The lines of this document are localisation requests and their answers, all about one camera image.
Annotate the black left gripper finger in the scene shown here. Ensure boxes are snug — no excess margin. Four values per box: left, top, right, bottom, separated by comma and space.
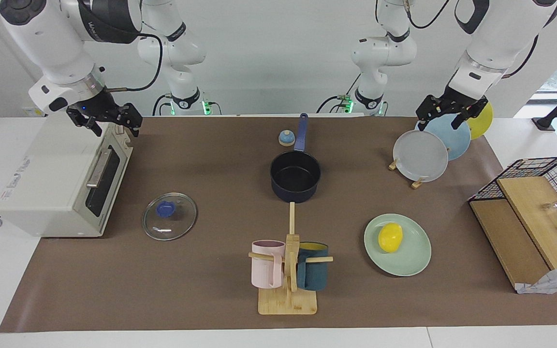
415, 95, 440, 131
450, 110, 472, 130

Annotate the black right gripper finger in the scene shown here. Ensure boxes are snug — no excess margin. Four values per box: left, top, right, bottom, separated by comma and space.
67, 109, 103, 138
123, 102, 144, 138

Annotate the glass lid with blue knob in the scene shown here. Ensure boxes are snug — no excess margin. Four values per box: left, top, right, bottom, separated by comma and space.
142, 192, 198, 241

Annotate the light blue plate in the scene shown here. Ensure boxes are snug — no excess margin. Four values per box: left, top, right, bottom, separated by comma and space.
416, 114, 471, 161

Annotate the yellow plate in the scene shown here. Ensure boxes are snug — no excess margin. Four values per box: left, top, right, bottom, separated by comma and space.
466, 99, 494, 141

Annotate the grey plate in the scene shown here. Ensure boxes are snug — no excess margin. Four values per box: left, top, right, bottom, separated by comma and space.
393, 130, 449, 183

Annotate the wooden plate rack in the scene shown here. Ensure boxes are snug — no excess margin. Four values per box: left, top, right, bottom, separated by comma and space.
388, 157, 426, 189

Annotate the green plate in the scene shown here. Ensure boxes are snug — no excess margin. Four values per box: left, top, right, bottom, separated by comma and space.
364, 213, 432, 277

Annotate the white toaster oven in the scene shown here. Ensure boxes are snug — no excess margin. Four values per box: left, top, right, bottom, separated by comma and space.
0, 114, 134, 238

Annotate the light wooden board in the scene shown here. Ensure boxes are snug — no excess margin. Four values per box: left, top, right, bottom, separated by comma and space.
496, 176, 557, 270

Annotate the brown table mat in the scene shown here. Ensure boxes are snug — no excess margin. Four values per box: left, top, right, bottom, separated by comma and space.
0, 116, 557, 333

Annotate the dark teal mug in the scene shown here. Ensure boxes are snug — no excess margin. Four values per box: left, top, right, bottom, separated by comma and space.
296, 242, 329, 291

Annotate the pink mug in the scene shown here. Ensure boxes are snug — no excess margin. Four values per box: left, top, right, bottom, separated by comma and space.
251, 240, 286, 290

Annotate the wooden mug tree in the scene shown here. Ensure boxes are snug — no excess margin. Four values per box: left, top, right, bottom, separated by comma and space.
248, 202, 334, 316

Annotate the dark blue pot with handle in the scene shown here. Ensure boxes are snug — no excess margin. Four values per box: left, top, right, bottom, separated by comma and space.
270, 113, 322, 203

